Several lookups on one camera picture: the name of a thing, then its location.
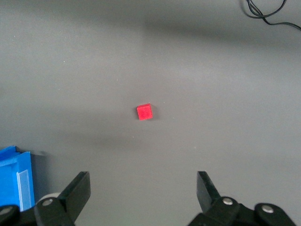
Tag blue plastic storage bin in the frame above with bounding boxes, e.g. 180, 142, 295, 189
0, 145, 36, 212

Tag thin black cable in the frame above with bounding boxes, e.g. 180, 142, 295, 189
239, 0, 301, 30
246, 0, 287, 17

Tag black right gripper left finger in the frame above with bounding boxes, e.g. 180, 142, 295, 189
0, 171, 91, 226

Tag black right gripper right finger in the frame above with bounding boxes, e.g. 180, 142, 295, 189
188, 171, 297, 226

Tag small red cube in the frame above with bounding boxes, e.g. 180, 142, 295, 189
136, 103, 154, 121

